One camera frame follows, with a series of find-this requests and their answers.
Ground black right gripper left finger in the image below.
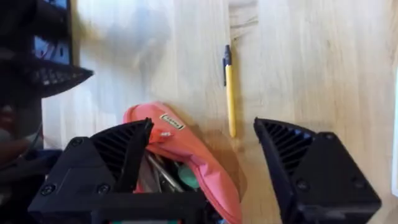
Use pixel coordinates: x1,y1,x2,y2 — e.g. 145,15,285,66
27,117,154,215

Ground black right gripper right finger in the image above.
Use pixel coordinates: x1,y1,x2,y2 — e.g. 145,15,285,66
253,117,382,224

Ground pink soft zip bag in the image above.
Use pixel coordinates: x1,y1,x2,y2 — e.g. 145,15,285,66
123,101,244,224

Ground yellow pen with blue cap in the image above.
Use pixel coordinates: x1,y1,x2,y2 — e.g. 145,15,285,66
222,44,237,139

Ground black laptop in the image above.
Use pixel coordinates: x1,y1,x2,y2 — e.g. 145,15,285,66
0,0,95,103

